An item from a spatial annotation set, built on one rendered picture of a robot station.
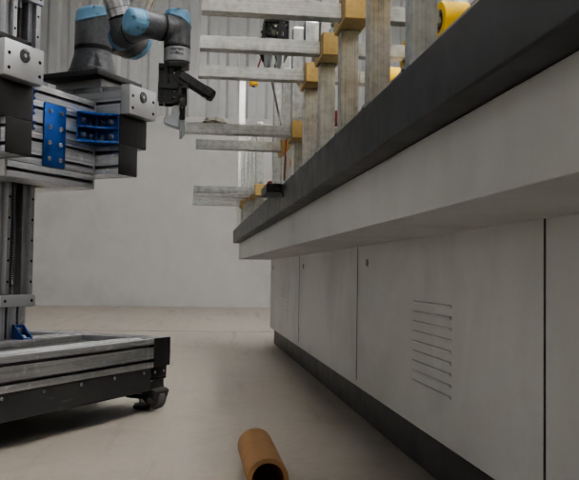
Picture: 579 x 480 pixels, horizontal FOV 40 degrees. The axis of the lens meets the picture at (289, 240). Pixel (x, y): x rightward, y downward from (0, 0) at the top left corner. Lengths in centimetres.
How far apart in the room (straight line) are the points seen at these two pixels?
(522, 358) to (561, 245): 21
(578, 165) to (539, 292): 55
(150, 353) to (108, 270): 759
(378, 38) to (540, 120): 65
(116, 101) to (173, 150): 764
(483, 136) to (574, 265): 31
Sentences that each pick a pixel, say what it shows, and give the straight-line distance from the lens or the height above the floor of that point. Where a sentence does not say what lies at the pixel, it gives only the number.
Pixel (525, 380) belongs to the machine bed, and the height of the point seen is 28.
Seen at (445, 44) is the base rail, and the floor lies 68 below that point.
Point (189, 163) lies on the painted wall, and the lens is 1005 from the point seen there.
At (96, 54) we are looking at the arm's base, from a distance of 256.
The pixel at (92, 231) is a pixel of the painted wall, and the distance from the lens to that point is 1009.
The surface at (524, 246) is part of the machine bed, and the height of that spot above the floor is 48.
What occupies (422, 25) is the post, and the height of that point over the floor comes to 77.
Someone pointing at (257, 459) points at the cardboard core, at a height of 8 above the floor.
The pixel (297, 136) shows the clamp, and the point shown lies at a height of 82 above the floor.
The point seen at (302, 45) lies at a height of 95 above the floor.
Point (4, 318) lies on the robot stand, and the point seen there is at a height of 29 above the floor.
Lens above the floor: 44
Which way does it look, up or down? 2 degrees up
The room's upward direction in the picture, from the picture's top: 1 degrees clockwise
